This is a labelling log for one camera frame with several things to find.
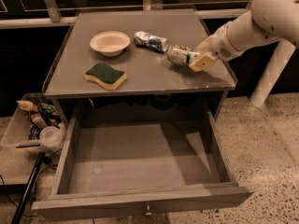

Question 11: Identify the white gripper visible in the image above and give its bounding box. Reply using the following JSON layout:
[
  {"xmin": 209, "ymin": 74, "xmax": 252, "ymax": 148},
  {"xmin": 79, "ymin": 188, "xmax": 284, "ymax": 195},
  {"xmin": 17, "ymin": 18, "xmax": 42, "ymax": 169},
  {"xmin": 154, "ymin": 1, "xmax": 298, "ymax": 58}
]
[{"xmin": 189, "ymin": 24, "xmax": 242, "ymax": 73}]

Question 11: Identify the white green 7up can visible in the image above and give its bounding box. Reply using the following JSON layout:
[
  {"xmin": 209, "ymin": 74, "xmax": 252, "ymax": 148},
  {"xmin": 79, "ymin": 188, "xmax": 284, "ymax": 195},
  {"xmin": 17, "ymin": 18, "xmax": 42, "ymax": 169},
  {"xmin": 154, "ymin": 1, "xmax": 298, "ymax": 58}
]
[{"xmin": 167, "ymin": 45, "xmax": 200, "ymax": 67}]

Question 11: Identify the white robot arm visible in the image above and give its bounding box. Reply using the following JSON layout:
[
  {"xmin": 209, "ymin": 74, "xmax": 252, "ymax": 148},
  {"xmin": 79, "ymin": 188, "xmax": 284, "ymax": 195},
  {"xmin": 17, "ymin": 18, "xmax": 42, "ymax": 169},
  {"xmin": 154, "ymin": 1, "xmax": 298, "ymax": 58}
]
[{"xmin": 189, "ymin": 0, "xmax": 299, "ymax": 72}]

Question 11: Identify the crushed silver blue can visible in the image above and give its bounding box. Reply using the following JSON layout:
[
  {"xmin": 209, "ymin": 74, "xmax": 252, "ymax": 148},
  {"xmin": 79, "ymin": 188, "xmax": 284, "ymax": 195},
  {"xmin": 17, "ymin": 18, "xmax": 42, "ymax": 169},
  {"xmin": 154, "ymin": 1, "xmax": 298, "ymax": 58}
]
[{"xmin": 134, "ymin": 31, "xmax": 169, "ymax": 52}]

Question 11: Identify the grey cabinet counter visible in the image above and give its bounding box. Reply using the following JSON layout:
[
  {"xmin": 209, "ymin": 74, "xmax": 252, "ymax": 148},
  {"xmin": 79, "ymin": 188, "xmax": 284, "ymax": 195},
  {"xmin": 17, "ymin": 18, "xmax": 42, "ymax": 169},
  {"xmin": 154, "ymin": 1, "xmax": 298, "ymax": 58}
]
[{"xmin": 43, "ymin": 9, "xmax": 236, "ymax": 121}]

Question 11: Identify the open grey top drawer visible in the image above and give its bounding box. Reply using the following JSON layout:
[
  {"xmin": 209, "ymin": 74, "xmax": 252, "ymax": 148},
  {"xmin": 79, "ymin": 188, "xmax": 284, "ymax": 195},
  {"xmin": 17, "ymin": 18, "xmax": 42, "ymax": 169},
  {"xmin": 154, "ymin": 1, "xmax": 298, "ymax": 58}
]
[{"xmin": 33, "ymin": 111, "xmax": 254, "ymax": 221}]

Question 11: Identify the metal drawer knob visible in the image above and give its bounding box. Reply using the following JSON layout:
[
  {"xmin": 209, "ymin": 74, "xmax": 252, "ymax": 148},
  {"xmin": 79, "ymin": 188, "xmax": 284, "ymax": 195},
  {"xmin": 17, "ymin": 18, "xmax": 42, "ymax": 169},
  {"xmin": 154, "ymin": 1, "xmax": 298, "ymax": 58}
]
[{"xmin": 144, "ymin": 204, "xmax": 152, "ymax": 217}]

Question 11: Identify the green yellow sponge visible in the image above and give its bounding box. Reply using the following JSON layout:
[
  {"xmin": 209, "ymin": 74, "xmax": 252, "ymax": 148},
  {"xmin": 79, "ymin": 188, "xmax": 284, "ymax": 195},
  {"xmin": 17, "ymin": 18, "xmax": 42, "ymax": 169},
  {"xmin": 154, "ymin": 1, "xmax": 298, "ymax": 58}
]
[{"xmin": 84, "ymin": 63, "xmax": 126, "ymax": 91}]

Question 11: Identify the metal window railing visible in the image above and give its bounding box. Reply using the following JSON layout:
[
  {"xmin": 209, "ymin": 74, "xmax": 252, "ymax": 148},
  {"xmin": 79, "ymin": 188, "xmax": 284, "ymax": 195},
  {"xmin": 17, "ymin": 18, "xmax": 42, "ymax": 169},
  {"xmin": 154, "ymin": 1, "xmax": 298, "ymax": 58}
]
[{"xmin": 0, "ymin": 0, "xmax": 252, "ymax": 29}]

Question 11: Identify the colourful snack bag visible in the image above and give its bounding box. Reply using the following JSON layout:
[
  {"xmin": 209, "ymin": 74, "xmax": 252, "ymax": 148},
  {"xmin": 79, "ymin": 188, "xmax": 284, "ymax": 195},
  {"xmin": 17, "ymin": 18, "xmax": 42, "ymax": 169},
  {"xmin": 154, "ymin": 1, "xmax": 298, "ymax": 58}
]
[{"xmin": 38, "ymin": 103, "xmax": 59, "ymax": 119}]

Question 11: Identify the clear plastic cup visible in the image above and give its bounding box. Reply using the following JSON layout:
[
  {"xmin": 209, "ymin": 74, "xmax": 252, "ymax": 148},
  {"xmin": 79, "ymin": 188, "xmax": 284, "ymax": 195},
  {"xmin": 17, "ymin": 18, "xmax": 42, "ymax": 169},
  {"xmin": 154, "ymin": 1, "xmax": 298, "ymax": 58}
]
[{"xmin": 39, "ymin": 126, "xmax": 63, "ymax": 151}]

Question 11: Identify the clear plastic bin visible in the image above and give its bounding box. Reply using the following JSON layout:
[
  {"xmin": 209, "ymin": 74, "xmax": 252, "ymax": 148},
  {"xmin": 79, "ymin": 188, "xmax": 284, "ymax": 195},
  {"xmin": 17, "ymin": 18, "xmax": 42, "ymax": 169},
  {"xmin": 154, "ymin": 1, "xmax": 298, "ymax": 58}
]
[{"xmin": 1, "ymin": 92, "xmax": 66, "ymax": 157}]

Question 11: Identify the black pole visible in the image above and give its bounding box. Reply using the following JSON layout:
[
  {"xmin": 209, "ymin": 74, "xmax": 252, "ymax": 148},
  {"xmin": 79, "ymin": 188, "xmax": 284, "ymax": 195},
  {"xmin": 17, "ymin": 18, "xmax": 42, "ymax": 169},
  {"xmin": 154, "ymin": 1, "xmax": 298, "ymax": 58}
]
[{"xmin": 11, "ymin": 152, "xmax": 45, "ymax": 224}]

